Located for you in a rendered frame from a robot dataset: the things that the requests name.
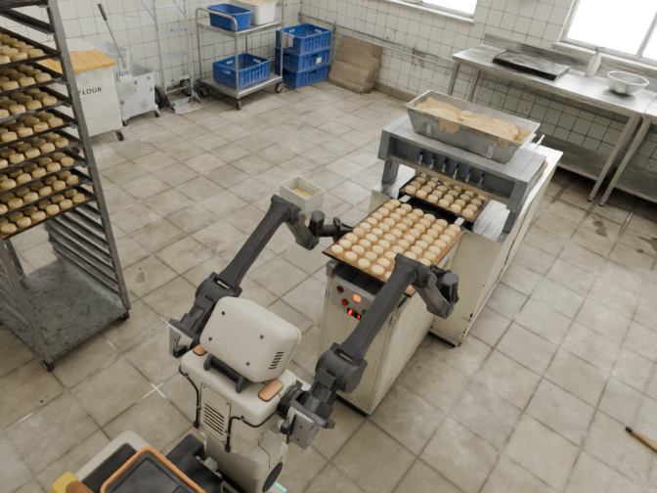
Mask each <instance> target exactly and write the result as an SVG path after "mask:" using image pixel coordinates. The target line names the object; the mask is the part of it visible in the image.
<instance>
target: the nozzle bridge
mask: <svg viewBox="0 0 657 493"><path fill-rule="evenodd" d="M421 149H423V159H422V162H421V164H418V163H417V156H418V154H419V152H420V150H421ZM433 153H435V154H434V155H435V161H434V165H433V168H429V160H430V158H431V156H432V155H433ZM445 157H447V158H446V160H447V166H446V169H445V172H444V173H441V172H440V170H441V165H442V162H443V160H444V159H445ZM377 158H378V159H381V160H383V161H385V164H384V168H383V173H382V179H381V181H382V182H384V183H386V184H388V183H389V182H390V181H391V180H393V179H394V178H395V177H396V176H398V171H399V166H400V164H403V165H405V166H407V167H410V168H412V169H415V170H417V171H420V172H422V173H425V174H428V175H430V176H433V177H435V178H438V179H440V180H443V181H445V182H448V183H451V184H453V185H456V186H458V187H461V188H463V189H466V190H468V191H470V192H473V193H475V194H478V195H480V196H483V197H485V198H488V199H490V200H493V201H496V202H500V203H502V204H505V205H506V207H505V209H507V210H509V214H508V216H507V219H506V221H505V223H504V226H503V229H502V232H505V233H507V234H510V232H511V231H512V229H513V228H514V226H515V225H516V223H517V221H518V218H519V216H520V214H521V211H522V209H523V207H524V204H525V202H526V201H527V198H528V196H529V193H530V192H531V191H532V189H533V188H534V186H535V185H536V182H537V180H538V178H539V175H540V173H541V171H542V168H543V166H544V164H545V161H546V159H547V156H545V155H542V154H539V153H536V152H533V151H530V150H527V149H524V148H521V147H520V148H519V149H518V150H517V152H516V153H515V154H514V155H513V156H512V157H511V158H510V160H509V161H508V162H507V163H506V164H503V163H500V162H497V161H494V160H491V159H489V158H486V157H482V156H479V155H477V154H474V153H471V152H468V151H465V150H463V149H460V148H457V147H454V146H451V145H448V144H446V143H443V142H440V141H437V140H434V139H432V138H429V137H426V136H423V135H420V134H418V133H415V132H414V130H413V126H412V124H411V121H410V118H409V115H408V114H405V115H404V116H402V117H401V118H399V119H397V120H396V121H394V122H393V123H391V124H389V125H388V126H386V127H385V128H383V129H382V132H381V138H380V143H379V149H378V155H377ZM458 161H459V162H460V163H459V165H460V166H459V172H458V175H457V177H456V178H454V177H453V176H452V175H453V171H454V168H455V166H456V164H457V163H458ZM470 166H472V167H471V175H470V178H469V181H468V182H464V178H465V175H466V172H467V171H468V168H470ZM483 171H485V172H484V179H483V182H482V185H481V187H477V182H478V179H479V176H481V173H483Z"/></svg>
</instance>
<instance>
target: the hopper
mask: <svg viewBox="0 0 657 493"><path fill-rule="evenodd" d="M427 101H428V103H431V104H435V105H437V106H439V105H440V106H443V107H445V108H447V109H450V110H456V111H469V112H472V114H473V116H475V117H479V118H482V119H484V120H489V121H492V120H495V119H498V120H500V121H502V122H505V123H512V124H514V125H516V126H518V127H519V129H520V130H525V131H527V132H529V133H531V134H530V135H529V136H528V138H529V137H530V136H531V135H532V134H533V133H534V132H535V130H536V129H537V128H538V127H539V126H540V125H541V124H539V123H536V122H533V121H530V120H527V119H523V118H520V117H517V116H514V115H511V114H507V113H504V112H499V111H495V110H492V109H489V108H486V107H483V106H479V105H476V104H473V103H470V102H468V101H464V100H461V99H458V98H455V97H451V96H448V95H445V94H442V93H439V92H435V91H432V90H429V91H427V92H425V93H424V94H422V95H420V96H419V97H417V98H415V99H414V100H412V101H410V102H409V103H407V104H405V107H406V109H407V112H408V115H409V118H410V121H411V124H412V126H413V130H414V132H415V133H418V134H420V135H423V136H426V137H429V138H432V139H434V140H437V141H440V142H443V143H446V144H448V145H451V146H454V147H457V148H460V149H463V150H465V151H468V152H471V153H474V154H477V155H479V156H482V157H486V158H489V159H491V160H494V161H497V162H500V163H503V164H506V163H507V162H508V161H509V160H510V158H511V157H512V156H513V155H514V154H515V153H516V152H517V150H518V149H519V148H520V147H521V146H522V145H523V144H524V143H525V142H526V141H527V140H528V138H527V139H526V140H525V141H524V142H523V143H522V144H520V143H517V142H514V141H511V140H508V139H506V138H503V137H500V136H497V135H494V134H491V133H488V132H485V131H482V130H479V129H476V128H473V127H470V126H467V125H464V124H461V123H458V122H455V121H452V120H449V119H447V118H444V117H441V116H438V115H435V114H432V113H429V112H424V111H421V110H418V108H421V107H422V106H424V105H425V104H426V102H427ZM480 114H481V115H480Z"/></svg>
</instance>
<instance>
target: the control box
mask: <svg viewBox="0 0 657 493"><path fill-rule="evenodd" d="M338 286H341V287H342V288H343V292H339V291H338V290H337V287H338ZM354 295H357V296H358V297H359V298H361V300H360V301H356V300H355V299H354ZM343 298H345V299H346V300H347V301H348V304H347V305H343V304H342V303H341V300H342V299H343ZM375 298H376V296H375V295H373V294H371V293H369V292H367V291H364V290H363V289H361V288H359V287H357V286H355V285H353V284H351V283H349V282H347V281H346V280H344V279H342V278H340V277H338V276H337V277H336V278H335V279H334V280H333V285H332V293H331V300H330V304H332V305H334V306H336V307H337V308H339V309H341V310H343V311H344V312H346V313H347V314H349V310H350V312H351V310H352V315H351V316H353V317H355V318H356V316H359V315H360V317H359V319H358V320H360V321H361V319H362V318H363V314H362V311H363V310H368V309H369V307H370V306H371V304H372V302H373V301H374V299H375ZM357 313H358V314H359V315H358V314H357ZM350 314H351V313H350ZM350 314H349V315H350ZM356 314H357V315H356ZM357 318H358V317H357ZM357 318H356V319H357Z"/></svg>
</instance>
